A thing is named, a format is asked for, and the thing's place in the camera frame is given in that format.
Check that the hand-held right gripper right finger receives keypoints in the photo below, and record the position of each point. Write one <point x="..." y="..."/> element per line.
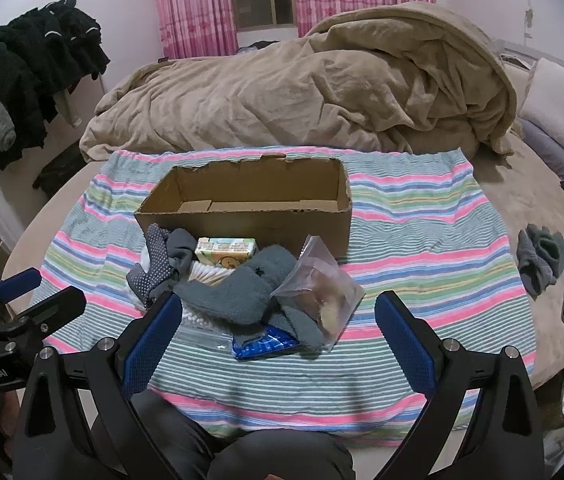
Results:
<point x="407" y="342"/>

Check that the clear zip bag of snacks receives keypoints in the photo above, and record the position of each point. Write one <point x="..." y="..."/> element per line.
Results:
<point x="322" y="290"/>

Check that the yellow green drink carton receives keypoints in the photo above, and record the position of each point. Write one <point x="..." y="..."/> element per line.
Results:
<point x="224" y="251"/>

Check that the beige fleece blanket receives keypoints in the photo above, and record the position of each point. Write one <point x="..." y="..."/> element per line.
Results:
<point x="287" y="90"/>

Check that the person's grey trousers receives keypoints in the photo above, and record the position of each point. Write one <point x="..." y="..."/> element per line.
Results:
<point x="272" y="455"/>

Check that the dark grey sock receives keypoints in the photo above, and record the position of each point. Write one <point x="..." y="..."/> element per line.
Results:
<point x="182" y="250"/>

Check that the pair of grey socks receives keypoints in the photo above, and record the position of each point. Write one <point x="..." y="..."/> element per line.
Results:
<point x="541" y="260"/>

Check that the striped pastel cloth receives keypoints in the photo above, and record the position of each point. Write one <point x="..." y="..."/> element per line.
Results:
<point x="411" y="240"/>

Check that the bag of cotton swabs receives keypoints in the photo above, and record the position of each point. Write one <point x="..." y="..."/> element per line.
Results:
<point x="202" y="327"/>

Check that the grey fluffy sock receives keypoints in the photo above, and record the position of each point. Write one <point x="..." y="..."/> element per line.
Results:
<point x="239" y="295"/>

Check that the blue packet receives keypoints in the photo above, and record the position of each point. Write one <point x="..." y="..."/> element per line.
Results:
<point x="262" y="347"/>

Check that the beige bed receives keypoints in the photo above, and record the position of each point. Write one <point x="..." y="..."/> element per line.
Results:
<point x="511" y="200"/>

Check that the brown cardboard box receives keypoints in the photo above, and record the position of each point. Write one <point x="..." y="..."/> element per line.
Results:
<point x="272" y="226"/>

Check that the dotted grey sock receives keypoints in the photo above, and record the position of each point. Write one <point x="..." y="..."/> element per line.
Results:
<point x="151" y="270"/>

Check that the grey pillow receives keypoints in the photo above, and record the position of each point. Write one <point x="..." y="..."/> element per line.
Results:
<point x="551" y="152"/>

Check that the pile of black clothes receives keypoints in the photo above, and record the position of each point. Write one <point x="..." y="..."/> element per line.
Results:
<point x="27" y="60"/>

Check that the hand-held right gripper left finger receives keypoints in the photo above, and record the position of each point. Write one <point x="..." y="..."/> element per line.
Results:
<point x="154" y="341"/>

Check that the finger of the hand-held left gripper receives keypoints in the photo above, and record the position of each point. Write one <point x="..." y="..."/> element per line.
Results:
<point x="18" y="281"/>
<point x="57" y="305"/>

